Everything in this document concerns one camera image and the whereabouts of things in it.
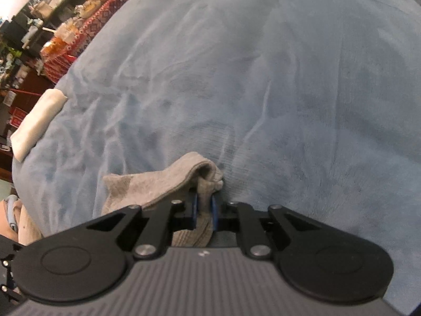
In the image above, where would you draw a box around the grey knitted garment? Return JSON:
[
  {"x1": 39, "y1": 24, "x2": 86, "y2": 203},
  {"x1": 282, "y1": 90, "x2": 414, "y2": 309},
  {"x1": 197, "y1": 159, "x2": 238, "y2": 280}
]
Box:
[{"x1": 101, "y1": 152, "x2": 223, "y2": 248}]

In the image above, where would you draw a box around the blue fleece duvet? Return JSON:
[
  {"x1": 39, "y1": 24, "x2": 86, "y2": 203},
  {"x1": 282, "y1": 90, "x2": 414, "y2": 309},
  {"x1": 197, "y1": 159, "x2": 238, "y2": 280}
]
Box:
[{"x1": 12, "y1": 0, "x2": 420, "y2": 314}]

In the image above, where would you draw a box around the white folded cloth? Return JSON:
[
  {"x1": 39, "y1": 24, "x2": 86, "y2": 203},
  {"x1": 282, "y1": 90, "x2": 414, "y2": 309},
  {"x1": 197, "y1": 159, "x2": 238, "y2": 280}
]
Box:
[{"x1": 10, "y1": 88, "x2": 67, "y2": 163}]

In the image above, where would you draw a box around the red patterned tablecloth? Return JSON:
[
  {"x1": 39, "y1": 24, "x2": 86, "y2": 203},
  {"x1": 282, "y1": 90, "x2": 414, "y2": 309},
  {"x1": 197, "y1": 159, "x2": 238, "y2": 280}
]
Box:
[{"x1": 41, "y1": 0, "x2": 129, "y2": 83}]

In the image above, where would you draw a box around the dark shelf unit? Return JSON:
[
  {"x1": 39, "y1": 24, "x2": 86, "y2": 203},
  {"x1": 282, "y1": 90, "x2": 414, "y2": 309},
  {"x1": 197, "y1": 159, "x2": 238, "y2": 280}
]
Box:
[{"x1": 1, "y1": 0, "x2": 85, "y2": 57}]

